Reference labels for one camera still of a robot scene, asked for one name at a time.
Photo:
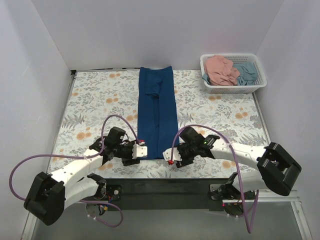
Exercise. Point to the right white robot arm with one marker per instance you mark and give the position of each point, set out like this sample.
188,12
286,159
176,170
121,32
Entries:
273,167

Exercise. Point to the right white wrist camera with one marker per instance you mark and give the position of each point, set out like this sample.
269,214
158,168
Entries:
172,155

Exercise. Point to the light blue t shirt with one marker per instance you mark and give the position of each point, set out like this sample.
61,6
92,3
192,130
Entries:
248,74

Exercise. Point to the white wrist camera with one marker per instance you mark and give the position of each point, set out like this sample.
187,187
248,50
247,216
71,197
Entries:
172,155
139,150

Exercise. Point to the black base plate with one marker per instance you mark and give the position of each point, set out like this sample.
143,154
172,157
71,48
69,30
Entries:
169,194

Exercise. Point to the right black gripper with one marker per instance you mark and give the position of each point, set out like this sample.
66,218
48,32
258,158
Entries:
182,162

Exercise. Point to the dark blue t shirt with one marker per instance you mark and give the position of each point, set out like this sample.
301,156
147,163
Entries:
157,122

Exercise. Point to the pink t shirt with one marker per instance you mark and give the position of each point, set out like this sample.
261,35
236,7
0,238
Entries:
221,71

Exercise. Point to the aluminium rail frame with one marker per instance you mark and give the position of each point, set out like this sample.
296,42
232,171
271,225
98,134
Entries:
249,204

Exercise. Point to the floral table mat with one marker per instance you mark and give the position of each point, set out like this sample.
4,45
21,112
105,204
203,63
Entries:
100,100

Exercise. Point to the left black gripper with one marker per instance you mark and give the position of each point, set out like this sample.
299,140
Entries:
130,161

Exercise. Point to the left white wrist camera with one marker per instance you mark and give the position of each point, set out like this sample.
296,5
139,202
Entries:
139,150

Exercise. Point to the white plastic basket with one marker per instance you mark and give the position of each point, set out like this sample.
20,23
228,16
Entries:
236,58

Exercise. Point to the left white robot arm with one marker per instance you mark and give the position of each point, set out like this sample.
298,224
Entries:
70,175

